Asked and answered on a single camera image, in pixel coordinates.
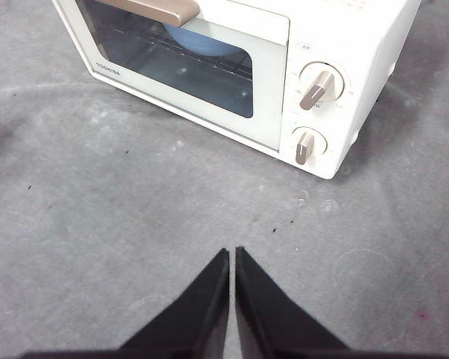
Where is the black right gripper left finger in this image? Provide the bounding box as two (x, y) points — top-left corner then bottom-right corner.
(10, 248), (230, 359)

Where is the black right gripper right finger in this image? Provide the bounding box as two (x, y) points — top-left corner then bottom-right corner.
(234, 245), (449, 359)

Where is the glass oven door beige handle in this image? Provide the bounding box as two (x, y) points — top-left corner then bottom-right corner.
(54, 0), (291, 153)

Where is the blue ribbed bowl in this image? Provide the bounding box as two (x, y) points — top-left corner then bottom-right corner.
(164, 22), (235, 58)

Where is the beige oven control knob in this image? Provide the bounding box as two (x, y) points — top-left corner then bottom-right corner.
(298, 61), (345, 111)
(291, 126), (329, 166)

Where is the white Toshiba toaster oven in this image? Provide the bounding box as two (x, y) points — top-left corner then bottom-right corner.
(50, 0), (424, 181)

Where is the chrome wire oven rack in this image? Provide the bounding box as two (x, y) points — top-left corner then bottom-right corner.
(112, 25), (254, 82)

